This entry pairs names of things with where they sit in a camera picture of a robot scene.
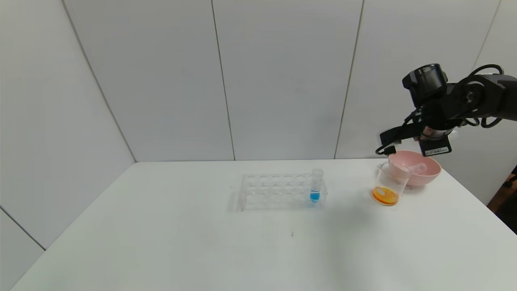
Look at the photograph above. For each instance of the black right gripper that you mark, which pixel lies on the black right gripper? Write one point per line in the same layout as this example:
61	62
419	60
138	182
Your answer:
436	148

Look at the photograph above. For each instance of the test tube with red pigment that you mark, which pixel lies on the test tube with red pigment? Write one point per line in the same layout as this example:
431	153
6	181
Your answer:
416	168

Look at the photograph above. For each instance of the clear glass beaker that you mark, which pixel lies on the clear glass beaker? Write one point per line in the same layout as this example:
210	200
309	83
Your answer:
385	195

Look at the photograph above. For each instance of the test tube with blue pigment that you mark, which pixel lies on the test tube with blue pigment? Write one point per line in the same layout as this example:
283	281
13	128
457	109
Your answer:
314	196

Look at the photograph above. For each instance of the clear plastic test tube rack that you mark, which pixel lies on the clear plastic test tube rack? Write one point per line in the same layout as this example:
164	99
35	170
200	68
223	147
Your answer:
264	198

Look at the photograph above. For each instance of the pink bowl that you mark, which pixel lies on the pink bowl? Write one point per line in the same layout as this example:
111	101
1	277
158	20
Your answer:
426	173

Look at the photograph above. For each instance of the black wheeled chair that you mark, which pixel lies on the black wheeled chair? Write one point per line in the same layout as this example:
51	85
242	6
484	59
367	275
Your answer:
510	181

